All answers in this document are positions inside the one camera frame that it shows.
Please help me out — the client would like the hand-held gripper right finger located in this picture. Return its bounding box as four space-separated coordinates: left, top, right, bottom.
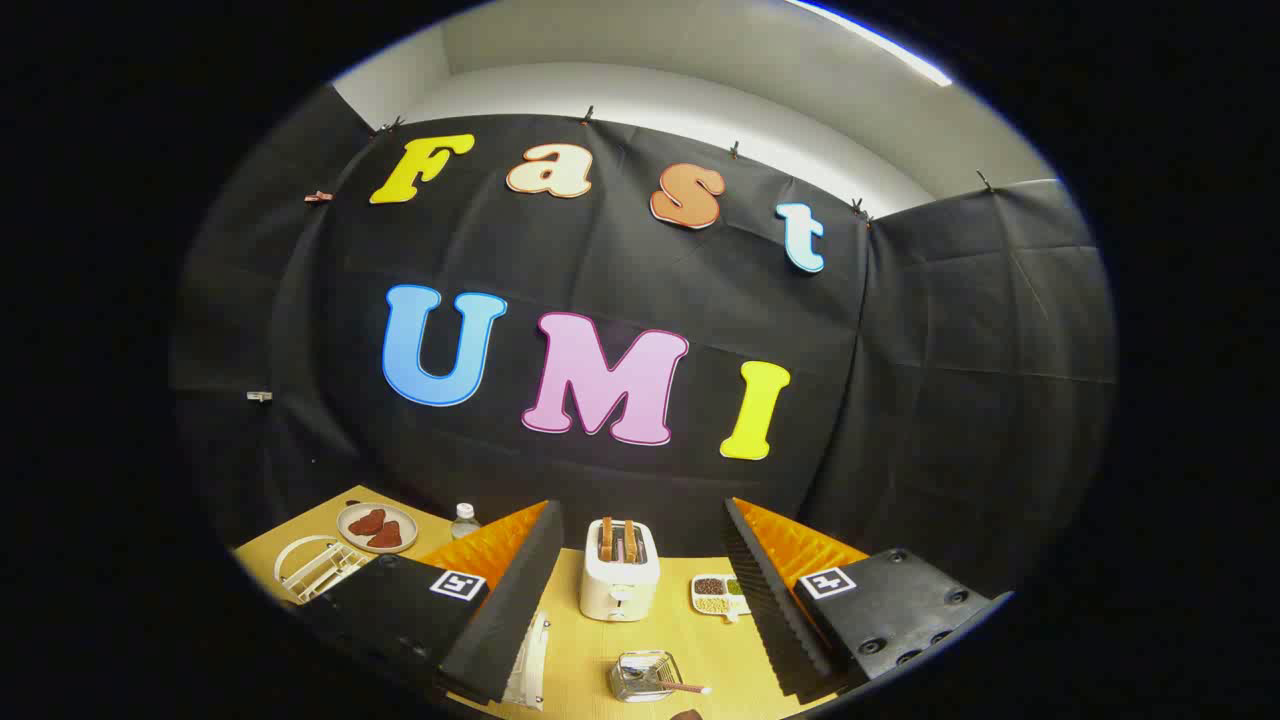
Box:
722 497 1012 702

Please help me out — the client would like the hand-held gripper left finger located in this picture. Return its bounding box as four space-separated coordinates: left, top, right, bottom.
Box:
300 500 566 707

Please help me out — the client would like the metal wire basket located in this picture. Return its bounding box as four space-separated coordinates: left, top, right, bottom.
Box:
610 650 685 703

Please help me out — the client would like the white wire dish rack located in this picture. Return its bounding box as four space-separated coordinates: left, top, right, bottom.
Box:
273 535 373 607

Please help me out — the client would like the small grey dish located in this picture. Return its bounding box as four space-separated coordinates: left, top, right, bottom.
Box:
337 502 419 555

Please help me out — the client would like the white divided bean tray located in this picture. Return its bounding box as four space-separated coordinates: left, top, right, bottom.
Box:
691 574 752 624

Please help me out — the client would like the white toaster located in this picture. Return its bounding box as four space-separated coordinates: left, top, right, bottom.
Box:
579 518 661 623

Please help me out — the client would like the black backdrop cloth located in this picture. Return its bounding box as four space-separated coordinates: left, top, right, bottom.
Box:
170 85 1118 621

